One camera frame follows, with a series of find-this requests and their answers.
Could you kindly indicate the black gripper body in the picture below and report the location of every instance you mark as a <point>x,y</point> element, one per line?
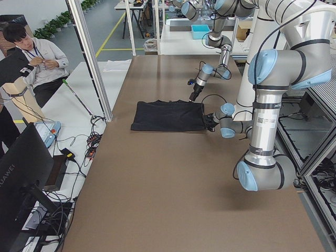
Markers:
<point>196,91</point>
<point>210,121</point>

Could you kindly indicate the black printed t-shirt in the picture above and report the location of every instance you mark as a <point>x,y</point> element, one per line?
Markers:
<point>172,116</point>

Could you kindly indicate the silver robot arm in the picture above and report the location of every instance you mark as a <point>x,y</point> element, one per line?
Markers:
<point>220,44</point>
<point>290,48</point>

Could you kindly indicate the blue plastic bin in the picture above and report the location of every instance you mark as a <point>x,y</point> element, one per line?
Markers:
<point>199,31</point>

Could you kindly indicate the red black power strip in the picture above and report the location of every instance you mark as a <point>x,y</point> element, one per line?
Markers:
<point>92,144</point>

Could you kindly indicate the person in white hoodie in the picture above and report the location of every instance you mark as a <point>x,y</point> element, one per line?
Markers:
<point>48,60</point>

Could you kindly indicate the blue teach pendant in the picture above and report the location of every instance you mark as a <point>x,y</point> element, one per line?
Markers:
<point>48,131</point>

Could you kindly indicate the black Huawei monitor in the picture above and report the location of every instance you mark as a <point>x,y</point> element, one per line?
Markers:
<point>25,169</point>

